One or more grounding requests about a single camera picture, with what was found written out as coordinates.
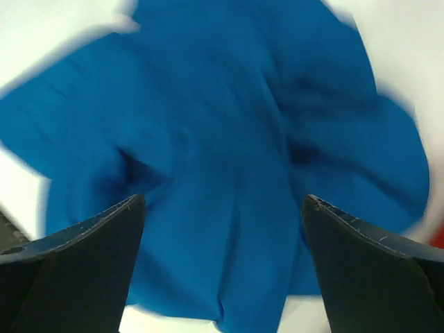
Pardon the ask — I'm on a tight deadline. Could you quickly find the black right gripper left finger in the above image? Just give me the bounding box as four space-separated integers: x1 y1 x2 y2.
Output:
1 195 145 333

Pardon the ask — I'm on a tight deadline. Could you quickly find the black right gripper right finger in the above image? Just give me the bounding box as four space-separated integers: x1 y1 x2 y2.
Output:
302 195 443 333

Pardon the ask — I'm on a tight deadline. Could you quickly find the blue skirt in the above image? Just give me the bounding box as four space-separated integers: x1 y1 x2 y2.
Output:
1 1 429 332

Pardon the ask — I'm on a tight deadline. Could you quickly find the red plastic bin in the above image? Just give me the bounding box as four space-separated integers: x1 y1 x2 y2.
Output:
429 230 444 249

